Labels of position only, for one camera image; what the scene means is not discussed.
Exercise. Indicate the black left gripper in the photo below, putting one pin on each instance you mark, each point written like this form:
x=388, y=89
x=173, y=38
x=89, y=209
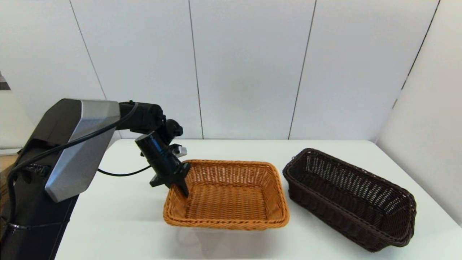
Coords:
x=160, y=155

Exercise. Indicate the orange wicker basket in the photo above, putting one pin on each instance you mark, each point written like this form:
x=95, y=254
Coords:
x=231, y=202

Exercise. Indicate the dark brown wicker basket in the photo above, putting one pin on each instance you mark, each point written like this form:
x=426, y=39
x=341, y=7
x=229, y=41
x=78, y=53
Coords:
x=346, y=202

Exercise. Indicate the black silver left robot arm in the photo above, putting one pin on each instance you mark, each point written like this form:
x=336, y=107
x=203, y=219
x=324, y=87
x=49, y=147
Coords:
x=86, y=126

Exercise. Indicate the brown cardboard box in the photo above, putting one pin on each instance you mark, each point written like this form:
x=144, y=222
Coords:
x=7, y=162

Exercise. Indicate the white flat object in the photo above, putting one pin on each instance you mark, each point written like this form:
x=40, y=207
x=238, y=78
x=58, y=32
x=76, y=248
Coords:
x=9, y=151

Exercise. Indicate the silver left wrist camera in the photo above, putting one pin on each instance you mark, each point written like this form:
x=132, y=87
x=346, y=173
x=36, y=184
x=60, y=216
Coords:
x=178, y=150

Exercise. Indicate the grey wall fixture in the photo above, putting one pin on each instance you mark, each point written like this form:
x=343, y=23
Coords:
x=3, y=82

